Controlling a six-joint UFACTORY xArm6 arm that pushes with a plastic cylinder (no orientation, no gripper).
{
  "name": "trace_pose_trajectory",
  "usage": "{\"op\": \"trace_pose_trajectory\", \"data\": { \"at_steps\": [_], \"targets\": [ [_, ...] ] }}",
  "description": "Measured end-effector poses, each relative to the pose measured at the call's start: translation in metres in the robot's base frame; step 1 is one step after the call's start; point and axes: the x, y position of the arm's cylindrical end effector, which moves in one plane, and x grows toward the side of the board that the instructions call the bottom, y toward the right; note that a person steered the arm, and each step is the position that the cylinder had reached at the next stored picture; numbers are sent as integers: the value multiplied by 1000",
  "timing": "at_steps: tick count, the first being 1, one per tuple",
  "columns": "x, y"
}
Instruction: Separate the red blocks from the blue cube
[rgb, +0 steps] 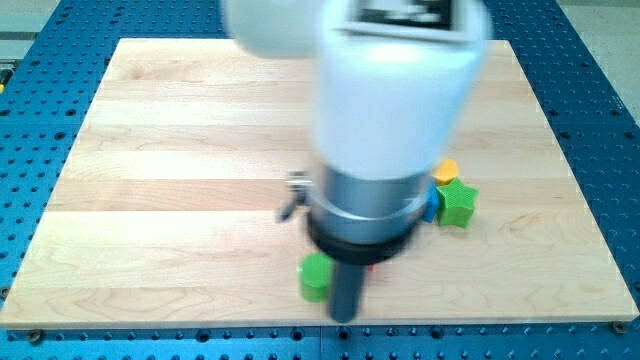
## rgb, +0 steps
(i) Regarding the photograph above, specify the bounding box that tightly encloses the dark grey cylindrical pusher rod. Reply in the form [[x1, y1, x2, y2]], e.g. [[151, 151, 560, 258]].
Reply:
[[328, 262, 366, 323]]

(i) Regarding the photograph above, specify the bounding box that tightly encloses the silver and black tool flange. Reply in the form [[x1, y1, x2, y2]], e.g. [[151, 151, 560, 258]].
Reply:
[[307, 162, 433, 266]]

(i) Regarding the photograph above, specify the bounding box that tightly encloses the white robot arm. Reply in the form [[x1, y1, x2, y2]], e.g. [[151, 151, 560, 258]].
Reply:
[[221, 1, 491, 323]]

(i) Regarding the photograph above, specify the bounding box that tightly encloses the blue cube block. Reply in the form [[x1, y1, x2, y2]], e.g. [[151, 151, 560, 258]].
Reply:
[[421, 183, 440, 223]]

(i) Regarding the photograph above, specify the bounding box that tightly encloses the green cylinder block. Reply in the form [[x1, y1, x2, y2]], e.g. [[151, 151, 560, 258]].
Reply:
[[297, 253, 333, 303]]

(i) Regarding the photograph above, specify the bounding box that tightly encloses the green star block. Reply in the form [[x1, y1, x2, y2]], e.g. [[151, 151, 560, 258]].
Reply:
[[436, 179, 479, 228]]

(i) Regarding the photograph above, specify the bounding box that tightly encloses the yellow hexagon block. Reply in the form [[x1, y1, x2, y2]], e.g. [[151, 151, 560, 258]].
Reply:
[[431, 158, 459, 186]]

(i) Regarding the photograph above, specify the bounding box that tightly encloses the light wooden board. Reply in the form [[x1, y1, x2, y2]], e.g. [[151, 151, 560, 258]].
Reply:
[[1, 39, 639, 330]]

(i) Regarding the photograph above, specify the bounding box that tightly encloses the grey cable connector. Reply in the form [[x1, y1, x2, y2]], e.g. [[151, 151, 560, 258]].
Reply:
[[276, 171, 313, 223]]

